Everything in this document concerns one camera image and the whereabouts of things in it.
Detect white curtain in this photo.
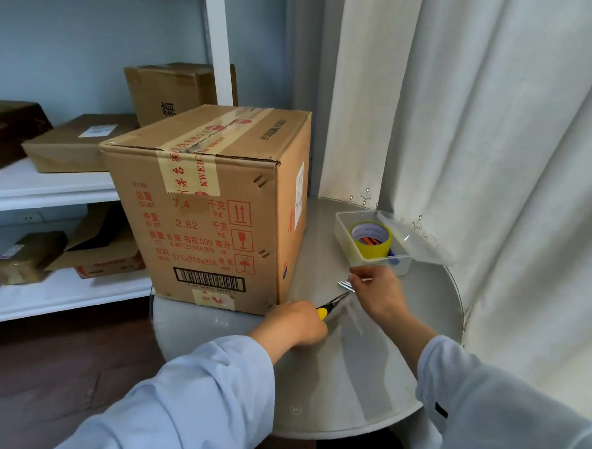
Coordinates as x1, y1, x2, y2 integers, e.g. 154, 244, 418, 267
283, 0, 592, 449

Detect person's left hand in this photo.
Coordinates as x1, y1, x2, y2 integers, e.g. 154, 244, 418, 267
250, 298, 329, 352

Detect brown cardboard box red print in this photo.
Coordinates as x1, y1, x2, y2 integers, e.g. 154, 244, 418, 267
97, 99, 323, 325

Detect upright small cardboard box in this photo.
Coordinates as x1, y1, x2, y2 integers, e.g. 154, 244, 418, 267
123, 59, 240, 128

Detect open cardboard box red print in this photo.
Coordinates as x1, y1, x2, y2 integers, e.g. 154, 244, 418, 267
42, 201, 147, 281

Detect yellow handled pliers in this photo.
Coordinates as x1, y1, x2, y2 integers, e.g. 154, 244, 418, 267
315, 290, 352, 322

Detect clear plastic container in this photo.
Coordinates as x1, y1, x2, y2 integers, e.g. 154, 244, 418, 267
332, 207, 414, 280

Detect person's left forearm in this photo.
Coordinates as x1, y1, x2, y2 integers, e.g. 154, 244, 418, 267
3, 329, 289, 449

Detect person's right forearm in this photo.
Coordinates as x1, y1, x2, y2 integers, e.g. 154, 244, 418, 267
379, 303, 592, 449

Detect yellow tape roll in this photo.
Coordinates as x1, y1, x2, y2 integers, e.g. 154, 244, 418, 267
350, 219, 394, 261

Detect small taped brown parcel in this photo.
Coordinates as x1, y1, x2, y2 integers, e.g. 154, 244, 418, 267
0, 230, 71, 286

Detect flat brown box white label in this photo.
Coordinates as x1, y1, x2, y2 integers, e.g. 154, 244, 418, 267
20, 111, 143, 177

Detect person's right hand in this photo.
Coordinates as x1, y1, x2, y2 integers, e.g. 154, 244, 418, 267
348, 263, 412, 327

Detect white metal shelf unit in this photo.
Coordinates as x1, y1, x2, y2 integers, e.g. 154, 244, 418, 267
0, 0, 246, 325

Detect dark brown flat box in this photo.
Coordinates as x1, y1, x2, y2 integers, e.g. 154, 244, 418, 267
0, 95, 56, 178

